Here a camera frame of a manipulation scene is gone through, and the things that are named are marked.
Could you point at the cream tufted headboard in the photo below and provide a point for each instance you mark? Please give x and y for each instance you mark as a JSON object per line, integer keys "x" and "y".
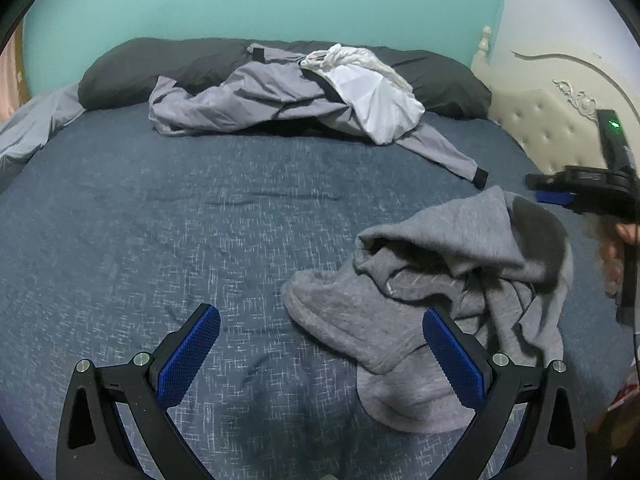
{"x": 540, "y": 105}

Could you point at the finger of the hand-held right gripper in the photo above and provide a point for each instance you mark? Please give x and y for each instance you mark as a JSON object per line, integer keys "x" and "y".
{"x": 547, "y": 180}
{"x": 554, "y": 197}

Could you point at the blue patterned bedspread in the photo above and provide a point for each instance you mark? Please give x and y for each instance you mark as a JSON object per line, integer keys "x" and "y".
{"x": 175, "y": 220}

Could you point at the grey knit sweater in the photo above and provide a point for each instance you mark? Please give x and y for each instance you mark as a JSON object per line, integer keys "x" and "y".
{"x": 415, "y": 310}

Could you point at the dark grey long pillow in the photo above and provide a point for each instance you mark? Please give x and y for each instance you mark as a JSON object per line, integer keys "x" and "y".
{"x": 150, "y": 67}

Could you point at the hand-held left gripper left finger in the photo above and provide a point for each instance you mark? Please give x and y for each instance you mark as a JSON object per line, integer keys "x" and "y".
{"x": 192, "y": 355}

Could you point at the light grey jacket black cuffs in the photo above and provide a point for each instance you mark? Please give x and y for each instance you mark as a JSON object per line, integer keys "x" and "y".
{"x": 260, "y": 95}

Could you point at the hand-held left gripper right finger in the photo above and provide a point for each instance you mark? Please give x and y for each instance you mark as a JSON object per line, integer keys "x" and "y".
{"x": 452, "y": 355}

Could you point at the white garment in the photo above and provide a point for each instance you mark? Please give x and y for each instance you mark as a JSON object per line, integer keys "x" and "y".
{"x": 372, "y": 97}

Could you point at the pink curtain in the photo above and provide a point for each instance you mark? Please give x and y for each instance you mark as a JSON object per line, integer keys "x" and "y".
{"x": 10, "y": 85}

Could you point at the light grey bed sheet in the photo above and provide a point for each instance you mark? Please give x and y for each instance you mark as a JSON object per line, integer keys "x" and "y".
{"x": 35, "y": 120}

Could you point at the person's right hand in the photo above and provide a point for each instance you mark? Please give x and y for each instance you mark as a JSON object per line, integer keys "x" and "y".
{"x": 629, "y": 233}

